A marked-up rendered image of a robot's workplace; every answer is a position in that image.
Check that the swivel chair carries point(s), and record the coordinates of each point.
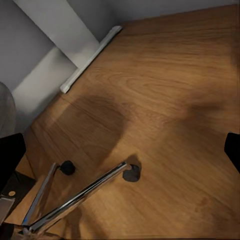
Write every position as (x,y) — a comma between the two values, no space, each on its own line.
(35,226)

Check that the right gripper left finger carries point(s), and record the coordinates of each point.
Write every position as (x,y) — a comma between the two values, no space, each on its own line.
(12,150)

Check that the cabinet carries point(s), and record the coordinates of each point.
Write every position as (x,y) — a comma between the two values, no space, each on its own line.
(27,179)

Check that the desk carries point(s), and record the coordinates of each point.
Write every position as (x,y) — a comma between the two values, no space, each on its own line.
(58,20)

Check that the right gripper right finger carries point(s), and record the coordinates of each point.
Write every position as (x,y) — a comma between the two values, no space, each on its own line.
(232,149)

